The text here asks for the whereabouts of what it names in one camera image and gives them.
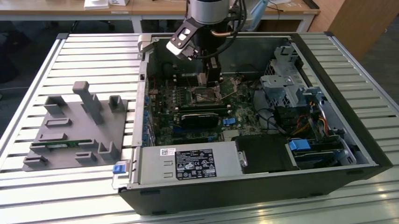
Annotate silver chipset heat sink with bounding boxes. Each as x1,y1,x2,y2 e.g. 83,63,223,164
222,129,242,141

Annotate black PC case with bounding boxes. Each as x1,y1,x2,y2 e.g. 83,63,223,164
117,31,394,217

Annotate grey parts rack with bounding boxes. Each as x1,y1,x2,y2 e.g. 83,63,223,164
22,80,131,173

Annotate green motherboard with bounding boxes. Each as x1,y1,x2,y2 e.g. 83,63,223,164
143,71,266,147

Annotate silver drive cage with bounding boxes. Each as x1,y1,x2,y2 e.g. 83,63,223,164
259,45,317,109

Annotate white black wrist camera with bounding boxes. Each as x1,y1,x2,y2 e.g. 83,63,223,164
166,20,201,61

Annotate blue disk carrier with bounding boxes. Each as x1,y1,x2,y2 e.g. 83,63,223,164
287,138,313,153

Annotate CPU socket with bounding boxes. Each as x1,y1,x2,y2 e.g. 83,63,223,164
190,85,225,105

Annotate black plastic shroud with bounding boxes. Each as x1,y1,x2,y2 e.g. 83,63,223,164
233,134,299,175

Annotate disk bay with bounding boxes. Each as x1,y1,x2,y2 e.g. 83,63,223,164
286,134,359,170

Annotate silver power supply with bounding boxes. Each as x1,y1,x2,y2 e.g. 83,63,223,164
134,140,247,185

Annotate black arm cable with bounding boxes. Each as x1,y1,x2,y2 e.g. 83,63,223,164
218,0,249,54

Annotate wooden desk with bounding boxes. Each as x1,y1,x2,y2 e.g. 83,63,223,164
0,0,322,33

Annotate wooden cabinet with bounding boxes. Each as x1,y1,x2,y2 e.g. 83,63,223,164
326,0,399,62

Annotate copper coloured hose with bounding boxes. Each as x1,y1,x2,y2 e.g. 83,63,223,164
211,29,238,38

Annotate pale blue teach pendant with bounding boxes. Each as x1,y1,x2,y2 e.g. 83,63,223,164
247,0,270,32

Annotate yellow red wire bundle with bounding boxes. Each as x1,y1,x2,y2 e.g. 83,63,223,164
291,113,331,136

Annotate black graphics card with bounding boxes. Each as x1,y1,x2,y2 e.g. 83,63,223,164
179,112,219,130

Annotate white papers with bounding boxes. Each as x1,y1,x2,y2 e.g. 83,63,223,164
269,0,305,6

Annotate green RAM stick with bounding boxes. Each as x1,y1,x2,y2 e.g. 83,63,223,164
31,139,95,149

